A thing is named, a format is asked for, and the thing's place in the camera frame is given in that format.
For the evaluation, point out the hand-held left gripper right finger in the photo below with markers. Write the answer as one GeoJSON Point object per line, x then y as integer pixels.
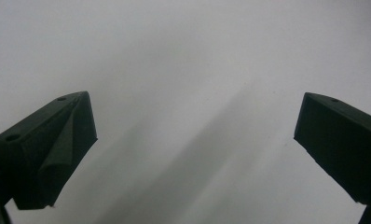
{"type": "Point", "coordinates": [345, 146]}

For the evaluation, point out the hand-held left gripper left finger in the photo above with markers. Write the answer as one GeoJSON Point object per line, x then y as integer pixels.
{"type": "Point", "coordinates": [43, 149]}

